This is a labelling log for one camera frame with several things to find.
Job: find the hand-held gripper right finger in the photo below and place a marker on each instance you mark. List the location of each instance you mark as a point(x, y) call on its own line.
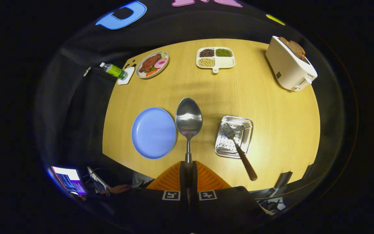
point(195, 195)

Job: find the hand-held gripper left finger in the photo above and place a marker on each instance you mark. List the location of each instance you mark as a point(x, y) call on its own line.
point(183, 195)

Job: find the green plastic bottle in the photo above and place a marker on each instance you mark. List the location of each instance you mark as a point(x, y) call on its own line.
point(115, 71)

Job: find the lit laptop screen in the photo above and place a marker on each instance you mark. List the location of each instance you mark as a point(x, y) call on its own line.
point(67, 178)

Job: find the blue round plate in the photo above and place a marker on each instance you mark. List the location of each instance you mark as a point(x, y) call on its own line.
point(154, 133)

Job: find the white divided dish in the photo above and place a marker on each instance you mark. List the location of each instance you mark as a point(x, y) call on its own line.
point(226, 61)

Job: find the heap of green beans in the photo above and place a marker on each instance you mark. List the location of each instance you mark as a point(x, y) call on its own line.
point(223, 52)

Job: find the white toaster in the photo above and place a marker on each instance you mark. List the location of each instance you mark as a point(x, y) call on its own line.
point(287, 70)

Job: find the white oval food plate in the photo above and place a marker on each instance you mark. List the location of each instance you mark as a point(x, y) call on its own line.
point(162, 70)

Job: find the perforated metal drain tray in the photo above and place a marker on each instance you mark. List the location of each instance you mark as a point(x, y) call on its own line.
point(227, 146)

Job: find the brown toy steak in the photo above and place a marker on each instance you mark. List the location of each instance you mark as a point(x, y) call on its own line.
point(149, 62)

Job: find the grey keyboard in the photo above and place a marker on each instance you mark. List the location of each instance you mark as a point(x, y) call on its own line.
point(96, 180)

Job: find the black chair backrest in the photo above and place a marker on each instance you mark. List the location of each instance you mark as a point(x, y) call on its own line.
point(282, 180)
point(308, 170)

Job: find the brown toast slice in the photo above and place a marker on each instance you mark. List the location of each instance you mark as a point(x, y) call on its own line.
point(299, 48)
point(287, 44)

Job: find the heap of brown beans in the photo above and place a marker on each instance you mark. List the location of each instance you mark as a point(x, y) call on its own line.
point(206, 52)

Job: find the pink toy radish slice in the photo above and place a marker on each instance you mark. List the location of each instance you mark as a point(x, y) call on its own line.
point(160, 63)

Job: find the white square coaster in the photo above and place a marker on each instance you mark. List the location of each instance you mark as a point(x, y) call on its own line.
point(127, 78)

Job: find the heap of yellow soybeans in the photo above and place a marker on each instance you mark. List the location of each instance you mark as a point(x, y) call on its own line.
point(206, 62)

